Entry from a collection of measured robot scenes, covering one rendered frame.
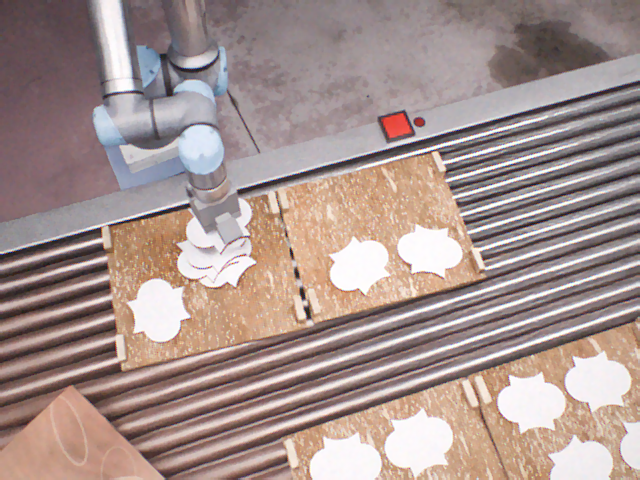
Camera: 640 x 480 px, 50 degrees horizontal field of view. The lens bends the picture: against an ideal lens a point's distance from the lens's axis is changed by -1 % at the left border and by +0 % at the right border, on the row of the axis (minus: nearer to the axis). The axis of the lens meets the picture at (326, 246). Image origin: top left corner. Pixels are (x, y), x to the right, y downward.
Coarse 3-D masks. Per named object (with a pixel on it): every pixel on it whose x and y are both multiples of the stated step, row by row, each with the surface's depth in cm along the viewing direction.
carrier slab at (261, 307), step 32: (128, 224) 161; (160, 224) 162; (256, 224) 162; (128, 256) 158; (160, 256) 158; (256, 256) 159; (288, 256) 159; (128, 288) 155; (192, 288) 155; (224, 288) 155; (256, 288) 155; (288, 288) 156; (128, 320) 151; (192, 320) 152; (224, 320) 152; (256, 320) 152; (288, 320) 152; (128, 352) 148; (160, 352) 149; (192, 352) 149
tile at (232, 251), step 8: (240, 240) 155; (192, 248) 154; (232, 248) 154; (240, 248) 154; (192, 256) 153; (200, 256) 153; (208, 256) 153; (216, 256) 153; (224, 256) 153; (232, 256) 154; (240, 256) 155; (192, 264) 153; (200, 264) 153; (208, 264) 153; (216, 264) 153; (224, 264) 153
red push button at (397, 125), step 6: (402, 114) 178; (384, 120) 177; (390, 120) 177; (396, 120) 177; (402, 120) 177; (384, 126) 176; (390, 126) 176; (396, 126) 176; (402, 126) 176; (390, 132) 175; (396, 132) 175; (402, 132) 175; (408, 132) 175
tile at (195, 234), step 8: (240, 200) 150; (248, 208) 149; (192, 216) 149; (248, 216) 148; (192, 224) 147; (240, 224) 147; (248, 224) 148; (192, 232) 146; (200, 232) 146; (216, 232) 146; (248, 232) 147; (192, 240) 145; (200, 240) 145; (208, 240) 146; (216, 240) 146; (200, 248) 146; (208, 248) 146; (216, 248) 145; (224, 248) 146
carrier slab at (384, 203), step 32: (416, 160) 171; (288, 192) 166; (320, 192) 166; (352, 192) 167; (384, 192) 167; (416, 192) 167; (448, 192) 167; (288, 224) 163; (320, 224) 163; (352, 224) 163; (384, 224) 163; (448, 224) 164; (320, 256) 159; (320, 288) 156; (384, 288) 156; (416, 288) 156; (448, 288) 157; (320, 320) 153
